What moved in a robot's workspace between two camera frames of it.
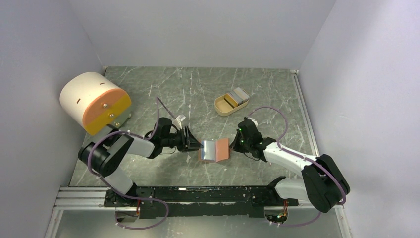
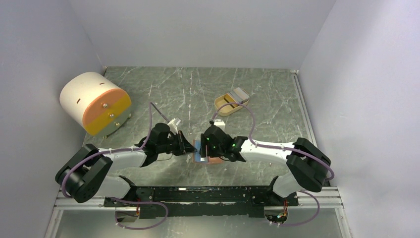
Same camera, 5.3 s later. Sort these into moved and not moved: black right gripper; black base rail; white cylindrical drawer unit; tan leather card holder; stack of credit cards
Moved: black right gripper; tan leather card holder
Not moved: black base rail; stack of credit cards; white cylindrical drawer unit
